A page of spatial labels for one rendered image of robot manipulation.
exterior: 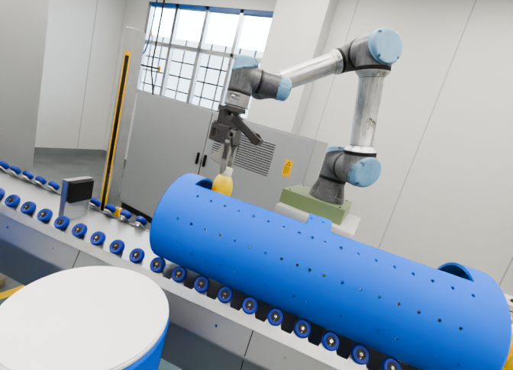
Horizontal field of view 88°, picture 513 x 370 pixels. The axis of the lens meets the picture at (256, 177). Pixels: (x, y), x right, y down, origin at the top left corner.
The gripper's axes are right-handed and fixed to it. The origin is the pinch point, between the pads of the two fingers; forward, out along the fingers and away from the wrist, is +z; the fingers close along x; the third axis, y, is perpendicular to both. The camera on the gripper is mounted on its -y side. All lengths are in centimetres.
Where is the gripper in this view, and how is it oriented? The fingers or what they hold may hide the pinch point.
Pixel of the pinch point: (226, 169)
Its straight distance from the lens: 87.7
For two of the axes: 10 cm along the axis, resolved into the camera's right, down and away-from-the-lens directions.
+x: -2.7, 1.3, -9.6
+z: -2.6, 9.5, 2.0
